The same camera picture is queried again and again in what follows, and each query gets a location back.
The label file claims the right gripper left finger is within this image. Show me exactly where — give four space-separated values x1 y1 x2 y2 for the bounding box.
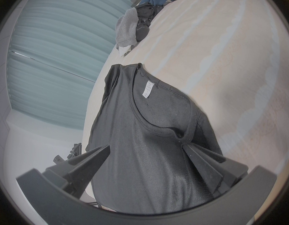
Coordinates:
43 145 111 194

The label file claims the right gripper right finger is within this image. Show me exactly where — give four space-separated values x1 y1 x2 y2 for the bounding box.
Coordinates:
182 144 248 194

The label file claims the black T-shirt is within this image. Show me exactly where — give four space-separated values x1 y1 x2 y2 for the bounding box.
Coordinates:
85 63 223 214

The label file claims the blue-green curtain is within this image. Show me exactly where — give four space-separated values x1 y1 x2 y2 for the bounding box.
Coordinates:
10 0 140 81
7 52 105 129

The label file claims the bed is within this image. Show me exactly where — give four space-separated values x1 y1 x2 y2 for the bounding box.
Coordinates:
79 0 289 214

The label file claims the white garment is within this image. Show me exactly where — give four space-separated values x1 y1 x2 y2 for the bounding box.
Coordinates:
116 42 134 57

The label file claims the light grey garment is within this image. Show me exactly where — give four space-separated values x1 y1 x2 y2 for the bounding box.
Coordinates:
115 8 139 46

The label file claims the black garment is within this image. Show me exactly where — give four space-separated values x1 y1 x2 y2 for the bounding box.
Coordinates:
134 2 165 42

